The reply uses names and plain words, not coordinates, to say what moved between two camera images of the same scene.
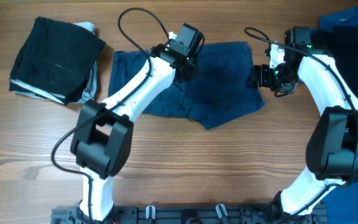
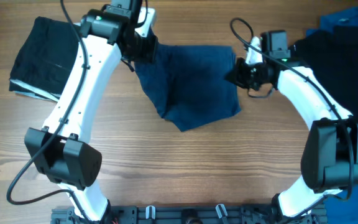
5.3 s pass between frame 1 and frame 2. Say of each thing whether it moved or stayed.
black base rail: stayed
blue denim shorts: moved
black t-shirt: stayed
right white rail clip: stayed
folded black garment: stayed
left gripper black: moved
